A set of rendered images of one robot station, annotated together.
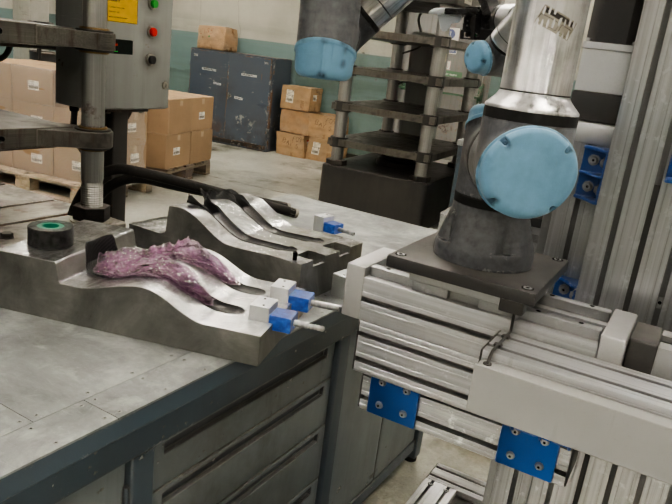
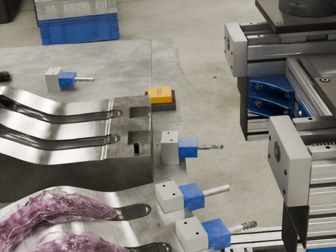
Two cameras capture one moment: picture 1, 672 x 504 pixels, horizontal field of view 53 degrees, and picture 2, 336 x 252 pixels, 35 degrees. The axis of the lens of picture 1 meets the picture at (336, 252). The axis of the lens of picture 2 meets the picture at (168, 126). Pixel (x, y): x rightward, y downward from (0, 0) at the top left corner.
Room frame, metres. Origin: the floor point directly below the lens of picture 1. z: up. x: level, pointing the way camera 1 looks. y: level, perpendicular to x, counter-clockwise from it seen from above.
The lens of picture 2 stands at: (0.56, 0.45, 1.43)
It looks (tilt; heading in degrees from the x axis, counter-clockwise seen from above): 29 degrees down; 331
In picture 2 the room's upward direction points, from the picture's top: 4 degrees counter-clockwise
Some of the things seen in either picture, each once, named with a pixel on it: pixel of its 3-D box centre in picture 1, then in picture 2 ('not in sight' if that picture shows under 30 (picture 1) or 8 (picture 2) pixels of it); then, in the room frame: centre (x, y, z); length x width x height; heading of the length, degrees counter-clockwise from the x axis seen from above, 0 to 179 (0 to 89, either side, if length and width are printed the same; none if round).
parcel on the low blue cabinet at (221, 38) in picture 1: (217, 38); not in sight; (8.78, 1.79, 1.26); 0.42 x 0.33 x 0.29; 66
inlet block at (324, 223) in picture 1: (336, 228); (71, 79); (1.88, 0.01, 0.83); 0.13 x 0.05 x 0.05; 53
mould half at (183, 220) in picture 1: (244, 235); (33, 138); (1.55, 0.22, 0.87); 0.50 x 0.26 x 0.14; 61
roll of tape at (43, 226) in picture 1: (50, 234); not in sight; (1.20, 0.53, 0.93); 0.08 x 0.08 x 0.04
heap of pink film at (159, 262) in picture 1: (164, 262); (42, 235); (1.21, 0.32, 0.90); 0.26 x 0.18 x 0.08; 78
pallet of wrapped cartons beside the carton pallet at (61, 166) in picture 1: (61, 127); not in sight; (5.34, 2.28, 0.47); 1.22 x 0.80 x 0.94; 70
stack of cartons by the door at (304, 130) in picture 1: (314, 123); not in sight; (8.29, 0.45, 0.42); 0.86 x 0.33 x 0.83; 66
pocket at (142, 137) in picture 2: (309, 263); (139, 145); (1.39, 0.05, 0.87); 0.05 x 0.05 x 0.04; 61
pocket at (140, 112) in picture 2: (335, 253); (140, 119); (1.48, 0.00, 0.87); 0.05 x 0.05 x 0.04; 61
